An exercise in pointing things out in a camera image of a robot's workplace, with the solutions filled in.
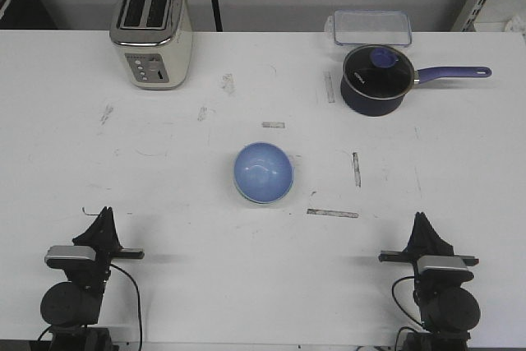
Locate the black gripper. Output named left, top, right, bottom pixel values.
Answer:
left=64, top=206, right=145, bottom=295
left=378, top=212, right=479, bottom=306

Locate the green bowl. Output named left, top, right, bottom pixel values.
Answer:
left=233, top=179, right=294, bottom=205

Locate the blue bowl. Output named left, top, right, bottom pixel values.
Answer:
left=233, top=141, right=293, bottom=184

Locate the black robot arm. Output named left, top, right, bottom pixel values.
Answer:
left=40, top=206, right=145, bottom=350
left=378, top=212, right=481, bottom=350

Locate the dark blue saucepan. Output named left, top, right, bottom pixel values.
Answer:
left=340, top=44, right=492, bottom=117

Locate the glass pot lid blue knob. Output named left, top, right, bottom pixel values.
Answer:
left=344, top=45, right=414, bottom=99

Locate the silver two-slot toaster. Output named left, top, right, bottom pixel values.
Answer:
left=109, top=0, right=193, bottom=90

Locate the clear plastic food container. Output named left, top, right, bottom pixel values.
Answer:
left=324, top=10, right=413, bottom=47

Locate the white crumpled cloth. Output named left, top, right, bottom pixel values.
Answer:
left=503, top=15, right=526, bottom=37

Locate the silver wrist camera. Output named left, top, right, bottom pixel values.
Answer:
left=417, top=256, right=468, bottom=275
left=44, top=245, right=96, bottom=270

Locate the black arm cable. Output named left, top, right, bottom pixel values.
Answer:
left=390, top=275, right=427, bottom=348
left=36, top=264, right=143, bottom=348

